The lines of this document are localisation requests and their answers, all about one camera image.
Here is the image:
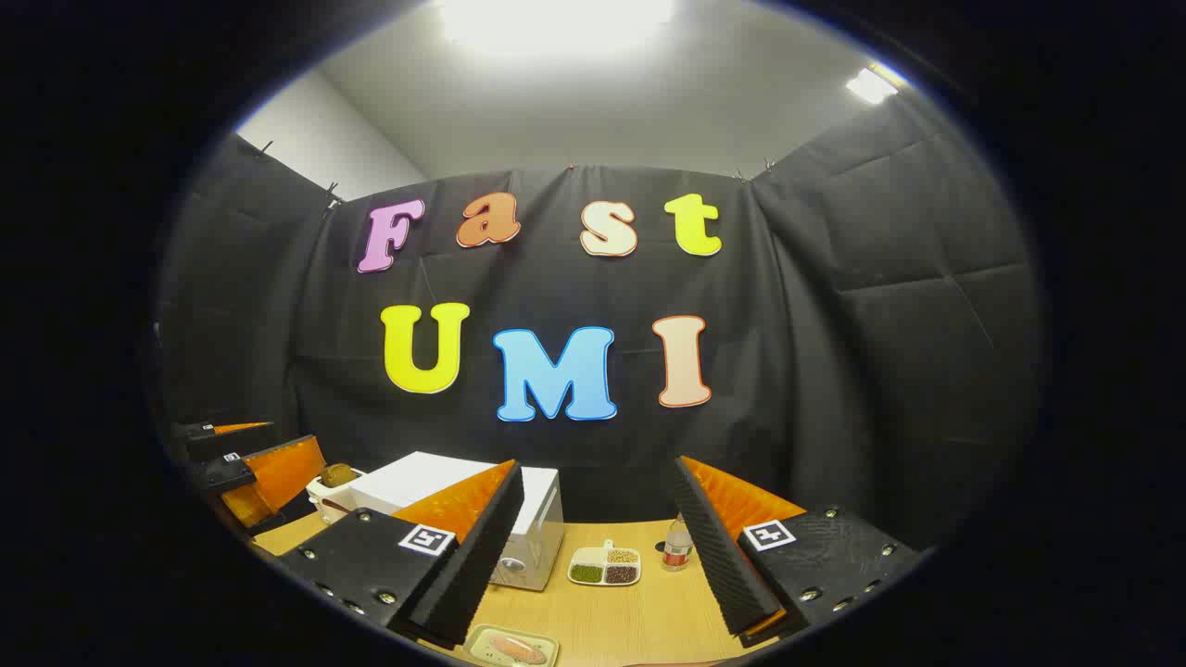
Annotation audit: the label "pale green rectangular plate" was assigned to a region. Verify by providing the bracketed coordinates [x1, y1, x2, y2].
[463, 624, 560, 667]

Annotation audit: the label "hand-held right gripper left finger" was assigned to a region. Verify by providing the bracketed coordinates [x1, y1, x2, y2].
[276, 460, 525, 648]

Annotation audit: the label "large ceiling light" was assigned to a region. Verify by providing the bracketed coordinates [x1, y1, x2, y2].
[435, 0, 677, 49]

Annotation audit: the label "black backdrop cloth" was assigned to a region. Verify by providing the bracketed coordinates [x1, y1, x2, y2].
[153, 88, 1048, 557]

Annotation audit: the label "small ceiling light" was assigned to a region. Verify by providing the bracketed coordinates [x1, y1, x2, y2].
[845, 65, 906, 105]

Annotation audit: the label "white toaster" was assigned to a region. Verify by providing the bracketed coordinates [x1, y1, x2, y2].
[306, 468, 367, 526]

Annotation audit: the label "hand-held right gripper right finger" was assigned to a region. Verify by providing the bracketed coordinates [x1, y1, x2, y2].
[673, 456, 920, 649]

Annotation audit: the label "pink meat slice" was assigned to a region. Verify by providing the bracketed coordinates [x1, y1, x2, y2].
[489, 634, 549, 664]

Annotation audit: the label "clear bottle with red label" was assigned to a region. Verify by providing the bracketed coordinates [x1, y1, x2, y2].
[662, 514, 694, 573]

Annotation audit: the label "white divided dish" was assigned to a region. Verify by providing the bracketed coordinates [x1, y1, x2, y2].
[567, 540, 642, 587]

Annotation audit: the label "white microwave oven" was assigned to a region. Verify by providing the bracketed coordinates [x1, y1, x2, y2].
[350, 451, 564, 591]

